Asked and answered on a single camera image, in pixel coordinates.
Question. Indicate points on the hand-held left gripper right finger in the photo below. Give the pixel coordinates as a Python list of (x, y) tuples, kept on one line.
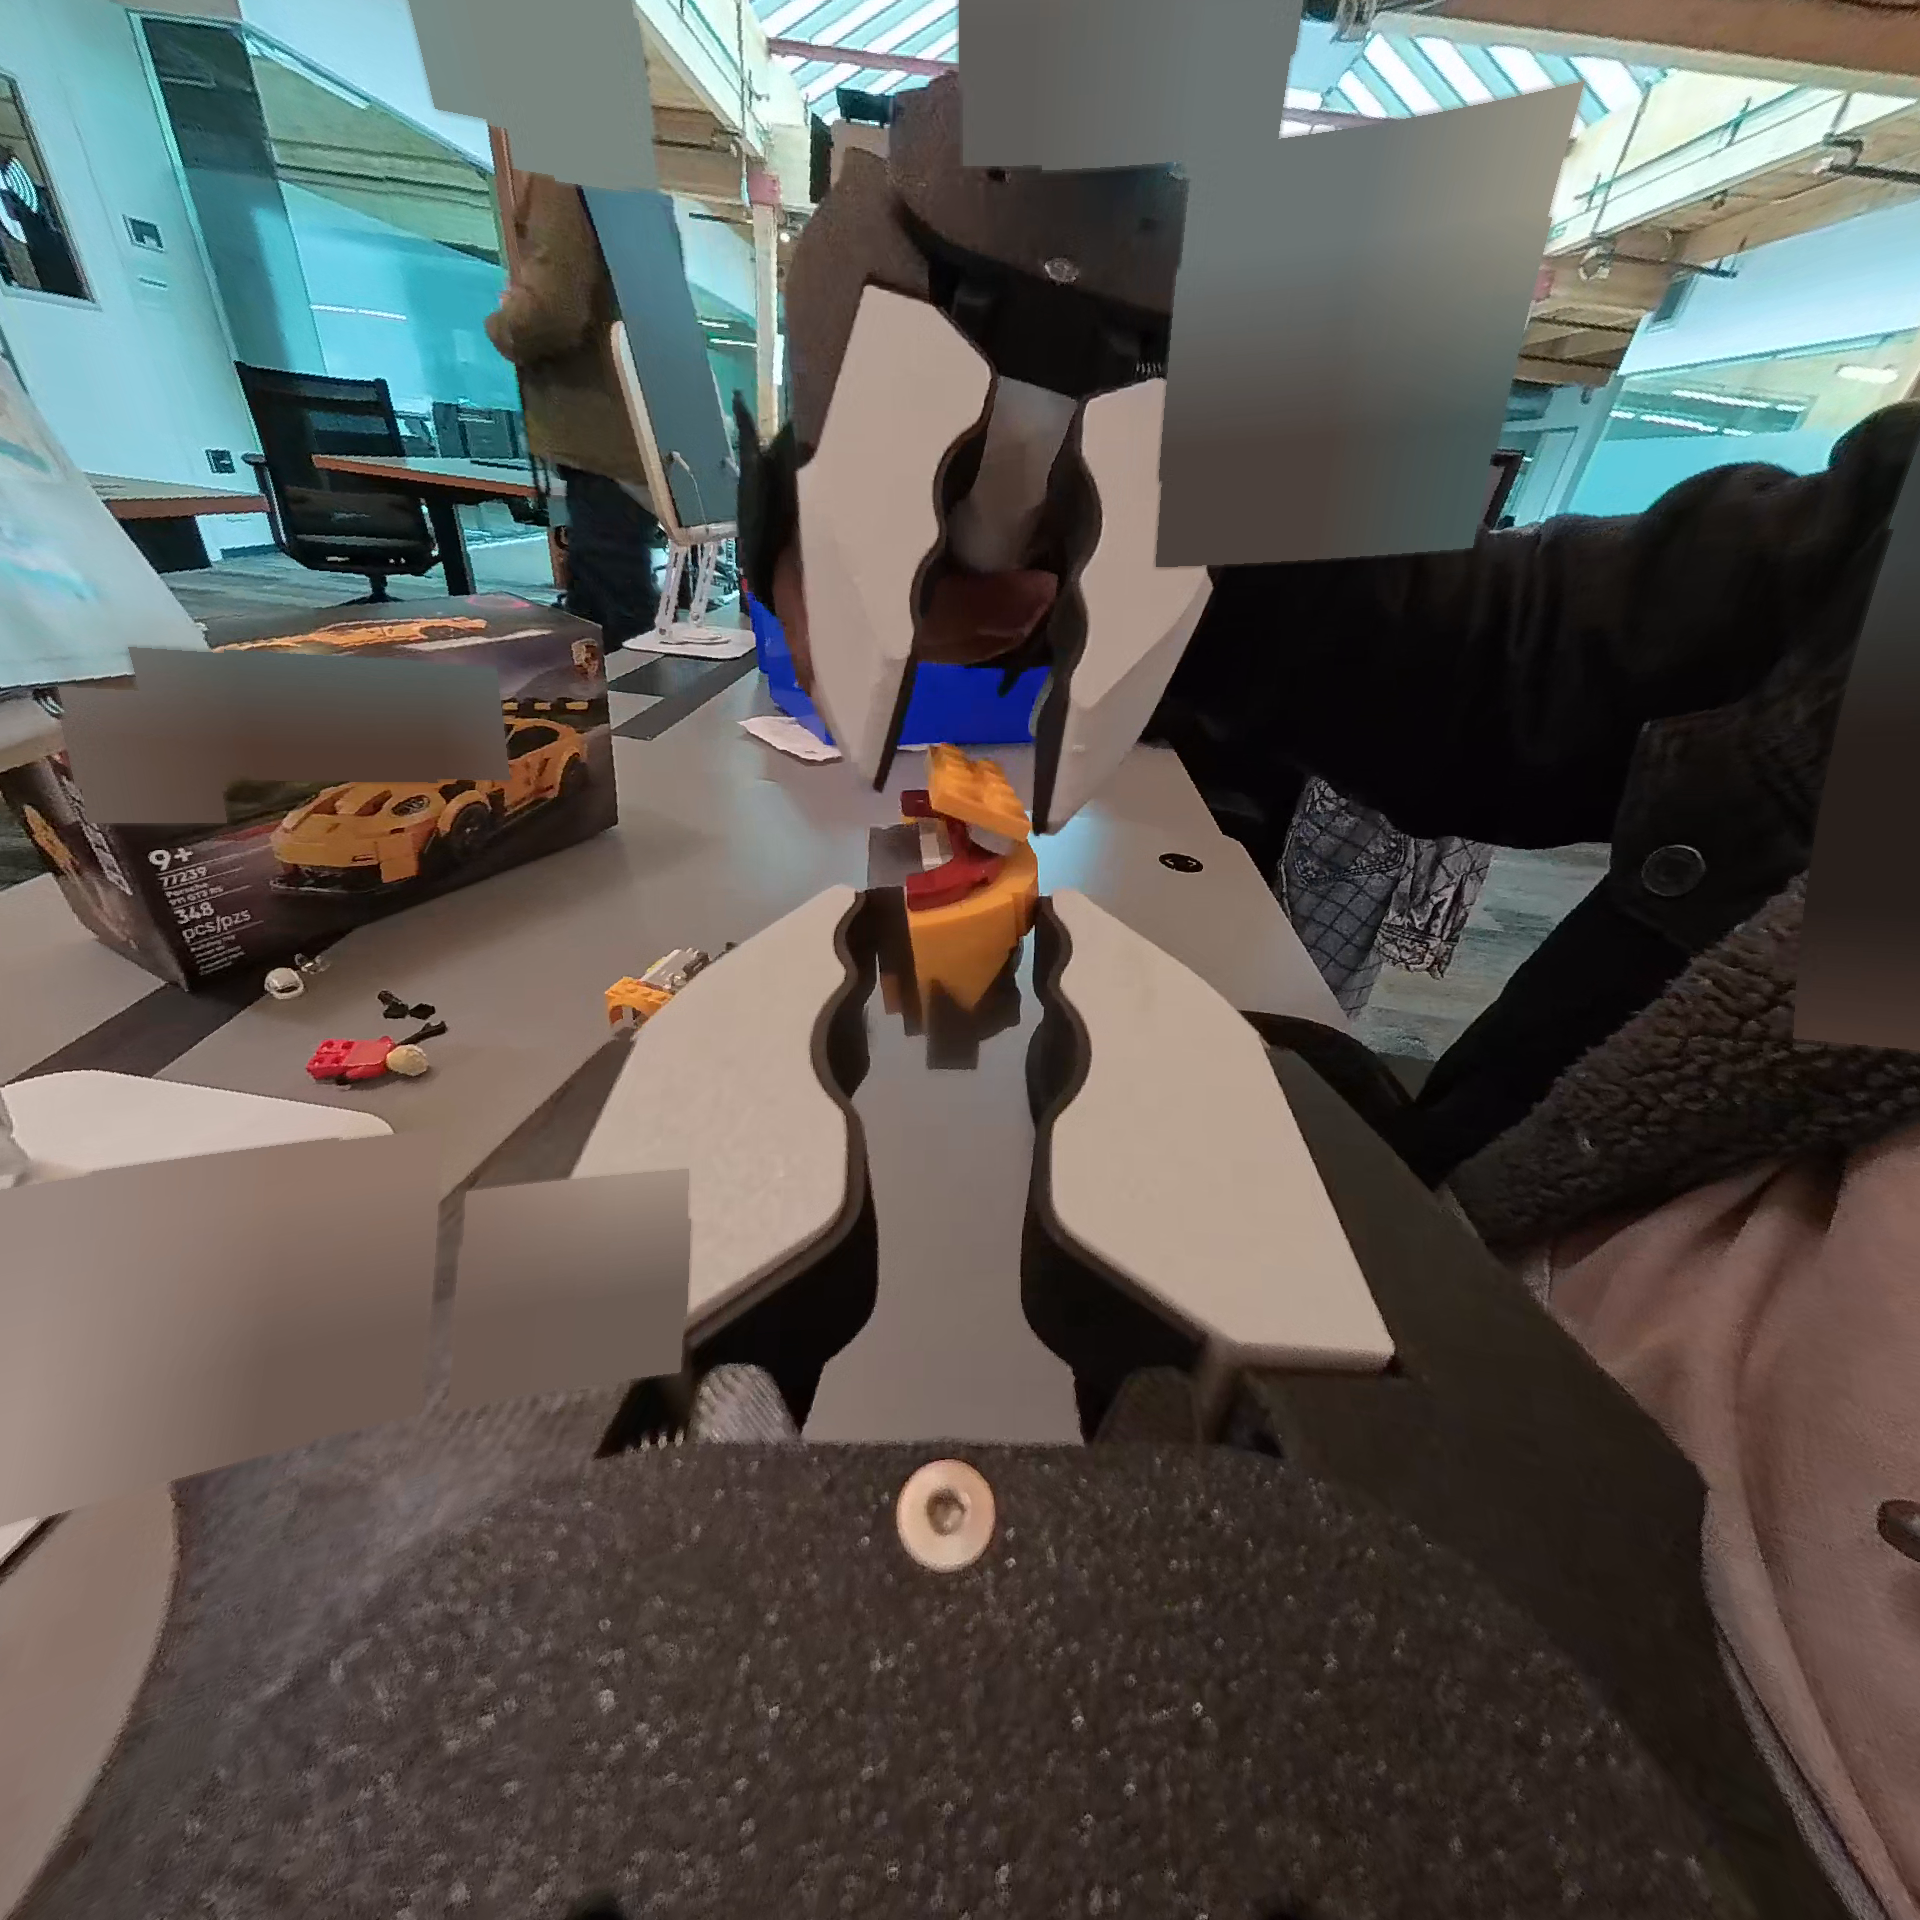
[(1200, 1169)]

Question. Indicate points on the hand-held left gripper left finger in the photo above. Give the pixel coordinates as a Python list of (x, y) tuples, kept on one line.
[(719, 1141)]

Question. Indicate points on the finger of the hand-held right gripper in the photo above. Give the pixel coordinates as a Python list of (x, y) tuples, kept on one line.
[(868, 495), (1123, 632)]

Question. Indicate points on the orange studded lego plate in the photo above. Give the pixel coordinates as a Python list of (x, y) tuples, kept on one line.
[(973, 789)]

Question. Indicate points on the orange curved lego assembly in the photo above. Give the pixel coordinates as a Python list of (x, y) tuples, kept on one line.
[(968, 932)]

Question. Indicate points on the person's right forearm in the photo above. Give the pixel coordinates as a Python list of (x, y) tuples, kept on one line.
[(1501, 646)]

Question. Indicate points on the black orange lego car chassis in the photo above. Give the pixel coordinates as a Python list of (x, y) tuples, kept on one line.
[(660, 984)]

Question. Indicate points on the red lego minifigure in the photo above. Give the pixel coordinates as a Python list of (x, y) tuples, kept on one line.
[(359, 1058)]

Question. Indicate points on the lego set cardboard box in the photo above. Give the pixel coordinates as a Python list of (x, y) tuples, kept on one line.
[(555, 720)]

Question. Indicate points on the person's right hand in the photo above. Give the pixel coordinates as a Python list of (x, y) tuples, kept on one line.
[(984, 610)]

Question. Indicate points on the blue storage bin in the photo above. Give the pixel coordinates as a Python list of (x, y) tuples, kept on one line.
[(960, 698)]

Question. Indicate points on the white tablet stand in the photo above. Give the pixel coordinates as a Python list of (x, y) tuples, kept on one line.
[(694, 632)]

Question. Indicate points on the white edged tablet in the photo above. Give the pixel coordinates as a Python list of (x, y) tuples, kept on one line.
[(648, 451)]

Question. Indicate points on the patterned grey cloth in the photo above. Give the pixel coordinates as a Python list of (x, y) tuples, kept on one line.
[(1380, 885)]

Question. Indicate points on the cluster of tiny black pieces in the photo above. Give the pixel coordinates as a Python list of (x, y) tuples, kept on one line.
[(410, 1008)]

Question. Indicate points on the brown office desk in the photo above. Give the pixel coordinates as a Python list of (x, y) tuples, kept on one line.
[(494, 484)]

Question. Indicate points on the person's dark fleece jacket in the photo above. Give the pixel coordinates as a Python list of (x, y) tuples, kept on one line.
[(1651, 1078)]

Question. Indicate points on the black office chair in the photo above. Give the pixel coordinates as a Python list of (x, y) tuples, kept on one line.
[(345, 480)]

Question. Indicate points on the white rounded board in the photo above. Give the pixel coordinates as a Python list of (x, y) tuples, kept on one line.
[(150, 1110)]

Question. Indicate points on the person's beige shirt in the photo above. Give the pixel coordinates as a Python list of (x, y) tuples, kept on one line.
[(1725, 1424)]

